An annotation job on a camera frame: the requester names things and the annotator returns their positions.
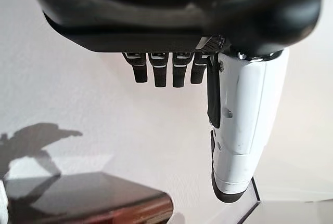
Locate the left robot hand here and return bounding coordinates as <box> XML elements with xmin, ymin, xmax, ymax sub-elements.
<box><xmin>24</xmin><ymin>0</ymin><xmax>327</xmax><ymax>204</ymax></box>

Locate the brown glossy stool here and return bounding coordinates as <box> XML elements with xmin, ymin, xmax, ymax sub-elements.
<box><xmin>2</xmin><ymin>171</ymin><xmax>174</xmax><ymax>224</ymax></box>

